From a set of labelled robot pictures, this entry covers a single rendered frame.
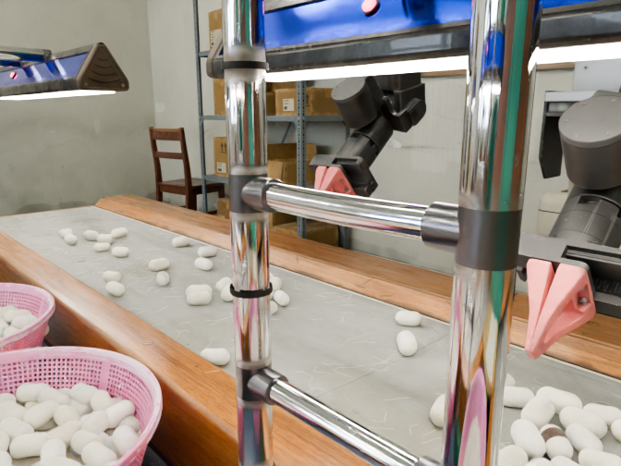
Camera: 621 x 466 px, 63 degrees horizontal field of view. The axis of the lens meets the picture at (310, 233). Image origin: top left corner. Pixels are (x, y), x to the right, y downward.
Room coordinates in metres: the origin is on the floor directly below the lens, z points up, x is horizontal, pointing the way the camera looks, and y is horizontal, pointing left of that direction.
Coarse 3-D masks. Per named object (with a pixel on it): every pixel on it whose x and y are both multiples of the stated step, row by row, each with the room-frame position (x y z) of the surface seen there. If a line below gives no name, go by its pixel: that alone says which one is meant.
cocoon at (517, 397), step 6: (510, 390) 0.42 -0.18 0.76; (516, 390) 0.42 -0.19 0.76; (522, 390) 0.42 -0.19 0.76; (528, 390) 0.42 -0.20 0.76; (510, 396) 0.41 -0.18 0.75; (516, 396) 0.41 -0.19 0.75; (522, 396) 0.41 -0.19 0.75; (528, 396) 0.41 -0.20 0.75; (504, 402) 0.41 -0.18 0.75; (510, 402) 0.41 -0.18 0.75; (516, 402) 0.41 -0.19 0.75; (522, 402) 0.41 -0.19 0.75
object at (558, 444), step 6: (546, 426) 0.36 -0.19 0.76; (552, 426) 0.36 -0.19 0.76; (540, 432) 0.36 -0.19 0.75; (552, 438) 0.35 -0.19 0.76; (558, 438) 0.34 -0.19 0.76; (564, 438) 0.34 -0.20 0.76; (546, 444) 0.35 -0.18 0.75; (552, 444) 0.34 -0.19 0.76; (558, 444) 0.34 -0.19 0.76; (564, 444) 0.34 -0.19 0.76; (570, 444) 0.34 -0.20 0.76; (546, 450) 0.34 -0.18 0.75; (552, 450) 0.34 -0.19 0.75; (558, 450) 0.34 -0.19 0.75; (564, 450) 0.34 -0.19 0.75; (570, 450) 0.34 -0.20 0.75; (552, 456) 0.34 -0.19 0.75; (564, 456) 0.33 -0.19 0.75; (570, 456) 0.33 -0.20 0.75
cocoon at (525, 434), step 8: (512, 424) 0.37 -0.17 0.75; (520, 424) 0.36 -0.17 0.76; (528, 424) 0.36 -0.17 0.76; (512, 432) 0.36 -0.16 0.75; (520, 432) 0.35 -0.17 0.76; (528, 432) 0.35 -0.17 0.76; (536, 432) 0.35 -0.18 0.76; (520, 440) 0.35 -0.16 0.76; (528, 440) 0.34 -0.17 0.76; (536, 440) 0.34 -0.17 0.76; (528, 448) 0.34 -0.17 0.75; (536, 448) 0.34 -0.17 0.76; (544, 448) 0.34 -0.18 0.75; (528, 456) 0.34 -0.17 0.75; (536, 456) 0.34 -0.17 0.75
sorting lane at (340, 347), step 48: (48, 240) 1.04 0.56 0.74; (96, 240) 1.04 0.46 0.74; (144, 240) 1.04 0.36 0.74; (192, 240) 1.04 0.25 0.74; (96, 288) 0.74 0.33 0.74; (144, 288) 0.74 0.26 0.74; (288, 288) 0.74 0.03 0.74; (336, 288) 0.74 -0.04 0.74; (192, 336) 0.57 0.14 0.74; (288, 336) 0.57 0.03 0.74; (336, 336) 0.57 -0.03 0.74; (384, 336) 0.57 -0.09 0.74; (432, 336) 0.57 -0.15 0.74; (336, 384) 0.46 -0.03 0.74; (384, 384) 0.46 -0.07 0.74; (432, 384) 0.46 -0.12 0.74; (528, 384) 0.46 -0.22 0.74; (576, 384) 0.46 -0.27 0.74; (384, 432) 0.38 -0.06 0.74; (432, 432) 0.38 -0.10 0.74
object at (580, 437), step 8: (576, 424) 0.36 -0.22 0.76; (568, 432) 0.36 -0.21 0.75; (576, 432) 0.36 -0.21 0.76; (584, 432) 0.35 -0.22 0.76; (576, 440) 0.35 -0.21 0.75; (584, 440) 0.35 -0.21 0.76; (592, 440) 0.34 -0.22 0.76; (600, 440) 0.35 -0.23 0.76; (576, 448) 0.35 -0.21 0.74; (600, 448) 0.34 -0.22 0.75
